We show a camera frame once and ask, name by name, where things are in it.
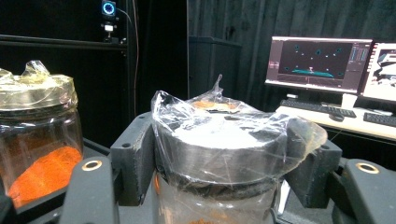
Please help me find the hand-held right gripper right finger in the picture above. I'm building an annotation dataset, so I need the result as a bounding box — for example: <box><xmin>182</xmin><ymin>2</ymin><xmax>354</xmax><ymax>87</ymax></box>
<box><xmin>284</xmin><ymin>118</ymin><xmax>344</xmax><ymax>209</ymax></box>

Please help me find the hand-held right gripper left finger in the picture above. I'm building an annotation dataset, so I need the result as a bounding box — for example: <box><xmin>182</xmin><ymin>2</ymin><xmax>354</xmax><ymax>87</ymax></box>
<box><xmin>109</xmin><ymin>112</ymin><xmax>157</xmax><ymax>207</ymax></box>

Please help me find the gold-lid glass jar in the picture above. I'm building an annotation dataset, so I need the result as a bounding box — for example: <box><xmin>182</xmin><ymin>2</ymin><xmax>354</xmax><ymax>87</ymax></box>
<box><xmin>0</xmin><ymin>60</ymin><xmax>84</xmax><ymax>209</ymax></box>

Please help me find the light wooden desk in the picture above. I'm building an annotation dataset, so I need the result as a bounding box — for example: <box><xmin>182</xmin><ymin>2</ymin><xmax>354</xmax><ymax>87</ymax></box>
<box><xmin>275</xmin><ymin>105</ymin><xmax>396</xmax><ymax>143</ymax></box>

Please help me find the black keyboard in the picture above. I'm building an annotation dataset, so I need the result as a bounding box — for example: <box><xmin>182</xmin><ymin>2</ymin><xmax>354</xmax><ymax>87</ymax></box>
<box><xmin>362</xmin><ymin>111</ymin><xmax>396</xmax><ymax>128</ymax></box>
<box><xmin>279</xmin><ymin>99</ymin><xmax>358</xmax><ymax>119</ymax></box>

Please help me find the wide monitor with dark screen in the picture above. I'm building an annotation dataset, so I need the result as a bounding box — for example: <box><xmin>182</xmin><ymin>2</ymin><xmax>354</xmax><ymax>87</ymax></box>
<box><xmin>264</xmin><ymin>35</ymin><xmax>374</xmax><ymax>95</ymax></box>

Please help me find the monitor with white screen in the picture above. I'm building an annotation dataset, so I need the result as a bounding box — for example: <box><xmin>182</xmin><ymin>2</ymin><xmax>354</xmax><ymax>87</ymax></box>
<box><xmin>361</xmin><ymin>41</ymin><xmax>396</xmax><ymax>105</ymax></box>

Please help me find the black cabinet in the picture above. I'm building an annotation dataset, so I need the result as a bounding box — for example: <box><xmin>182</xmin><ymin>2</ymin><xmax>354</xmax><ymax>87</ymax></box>
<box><xmin>188</xmin><ymin>35</ymin><xmax>242</xmax><ymax>101</ymax></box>

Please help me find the dark curtain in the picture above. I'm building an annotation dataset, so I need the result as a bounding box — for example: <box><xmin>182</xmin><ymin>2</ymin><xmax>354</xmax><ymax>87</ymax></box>
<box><xmin>186</xmin><ymin>0</ymin><xmax>396</xmax><ymax>110</ymax></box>

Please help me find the thin reddish cable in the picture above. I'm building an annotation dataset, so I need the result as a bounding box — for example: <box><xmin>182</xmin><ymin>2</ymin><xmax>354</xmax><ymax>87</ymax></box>
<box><xmin>132</xmin><ymin>0</ymin><xmax>140</xmax><ymax>118</ymax></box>

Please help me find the webcam with blue ring light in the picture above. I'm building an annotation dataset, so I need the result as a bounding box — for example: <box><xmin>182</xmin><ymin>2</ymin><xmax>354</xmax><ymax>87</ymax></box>
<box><xmin>101</xmin><ymin>0</ymin><xmax>120</xmax><ymax>44</ymax></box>

